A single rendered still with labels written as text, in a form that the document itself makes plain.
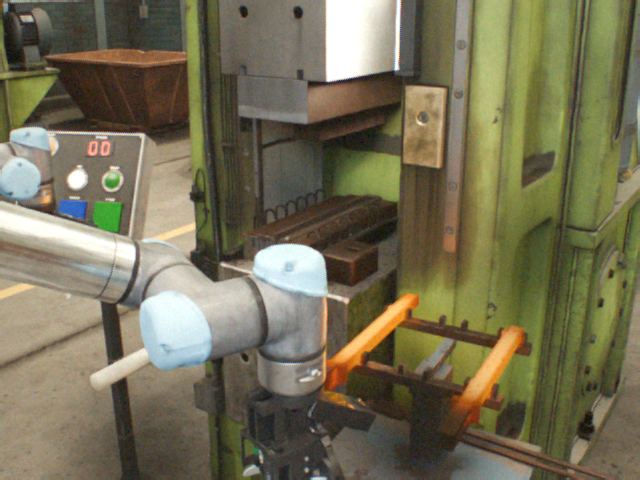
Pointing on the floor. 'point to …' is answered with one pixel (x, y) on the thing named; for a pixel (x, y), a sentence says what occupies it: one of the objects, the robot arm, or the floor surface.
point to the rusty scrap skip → (127, 88)
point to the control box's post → (119, 390)
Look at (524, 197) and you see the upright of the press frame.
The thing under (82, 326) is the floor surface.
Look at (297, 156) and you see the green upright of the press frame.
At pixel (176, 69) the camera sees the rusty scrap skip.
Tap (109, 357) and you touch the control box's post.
